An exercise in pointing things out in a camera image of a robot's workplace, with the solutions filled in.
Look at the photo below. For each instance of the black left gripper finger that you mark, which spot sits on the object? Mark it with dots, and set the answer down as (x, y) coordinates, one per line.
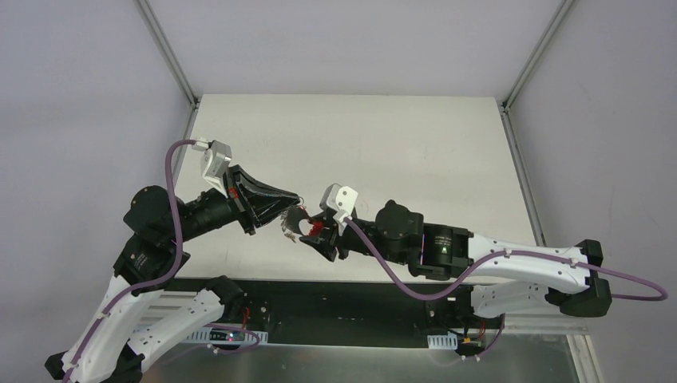
(266, 208)
(256, 187)

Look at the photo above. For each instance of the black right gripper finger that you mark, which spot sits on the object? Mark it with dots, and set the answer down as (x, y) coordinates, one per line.
(323, 246)
(324, 217)

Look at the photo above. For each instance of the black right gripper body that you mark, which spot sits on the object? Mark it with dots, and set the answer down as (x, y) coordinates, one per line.
(332, 232)

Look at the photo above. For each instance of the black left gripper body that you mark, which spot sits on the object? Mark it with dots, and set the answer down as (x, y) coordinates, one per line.
(240, 201)

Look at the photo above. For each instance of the metal key organizer red handle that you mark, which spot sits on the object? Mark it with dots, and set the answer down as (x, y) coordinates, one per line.
(296, 222)

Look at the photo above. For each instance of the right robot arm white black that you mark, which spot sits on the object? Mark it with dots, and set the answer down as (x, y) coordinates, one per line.
(533, 276)

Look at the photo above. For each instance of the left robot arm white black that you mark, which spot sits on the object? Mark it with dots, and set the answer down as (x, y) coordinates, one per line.
(114, 348)

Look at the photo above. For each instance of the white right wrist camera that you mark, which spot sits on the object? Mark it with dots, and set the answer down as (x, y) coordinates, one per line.
(340, 200)

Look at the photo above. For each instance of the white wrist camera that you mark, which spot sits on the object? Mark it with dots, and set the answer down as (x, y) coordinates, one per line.
(340, 200)
(214, 163)

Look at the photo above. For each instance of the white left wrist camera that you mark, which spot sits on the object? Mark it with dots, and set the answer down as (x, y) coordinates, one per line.
(214, 163)

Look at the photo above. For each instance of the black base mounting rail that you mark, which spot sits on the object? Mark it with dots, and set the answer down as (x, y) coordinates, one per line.
(362, 314)

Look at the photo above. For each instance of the left controller board with wires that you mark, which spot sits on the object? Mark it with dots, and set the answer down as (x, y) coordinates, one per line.
(223, 335)

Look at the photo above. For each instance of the controller board with wires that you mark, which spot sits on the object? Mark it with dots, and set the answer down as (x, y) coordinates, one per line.
(471, 344)
(223, 335)

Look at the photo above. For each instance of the right controller board with wires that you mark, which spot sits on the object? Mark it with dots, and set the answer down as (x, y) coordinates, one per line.
(471, 344)

